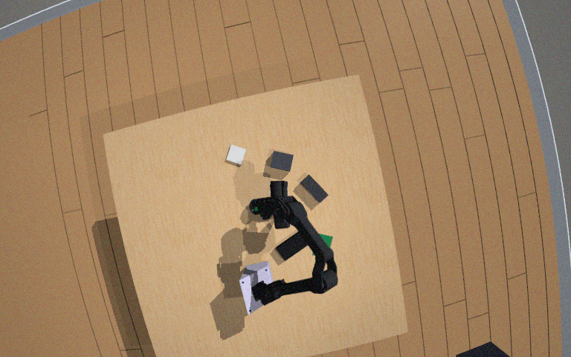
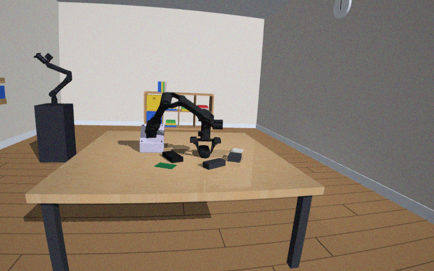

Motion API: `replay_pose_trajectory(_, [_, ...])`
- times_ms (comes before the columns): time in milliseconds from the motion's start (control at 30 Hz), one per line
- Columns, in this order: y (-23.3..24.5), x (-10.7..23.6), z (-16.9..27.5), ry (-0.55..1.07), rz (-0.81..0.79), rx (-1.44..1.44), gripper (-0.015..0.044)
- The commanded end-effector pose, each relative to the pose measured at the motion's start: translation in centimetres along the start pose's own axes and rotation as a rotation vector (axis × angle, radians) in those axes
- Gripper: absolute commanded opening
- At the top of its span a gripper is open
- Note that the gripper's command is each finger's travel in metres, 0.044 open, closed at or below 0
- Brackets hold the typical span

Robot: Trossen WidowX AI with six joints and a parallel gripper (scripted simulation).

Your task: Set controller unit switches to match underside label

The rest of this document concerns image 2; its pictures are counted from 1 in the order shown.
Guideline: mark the green rectangular block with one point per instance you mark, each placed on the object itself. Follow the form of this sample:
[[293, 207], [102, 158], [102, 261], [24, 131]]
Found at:
[[164, 165]]

